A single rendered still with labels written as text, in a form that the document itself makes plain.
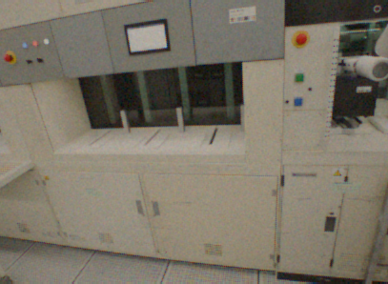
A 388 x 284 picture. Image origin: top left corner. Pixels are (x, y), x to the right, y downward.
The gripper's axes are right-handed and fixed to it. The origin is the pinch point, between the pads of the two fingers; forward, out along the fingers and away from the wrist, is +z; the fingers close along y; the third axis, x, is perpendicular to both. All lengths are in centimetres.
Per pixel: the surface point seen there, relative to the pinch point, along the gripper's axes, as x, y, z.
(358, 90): -11.9, 1.7, -10.8
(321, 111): -16.4, -19.6, -28.6
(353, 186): -53, -3, -30
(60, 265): -121, -186, -32
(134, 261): -121, -131, -23
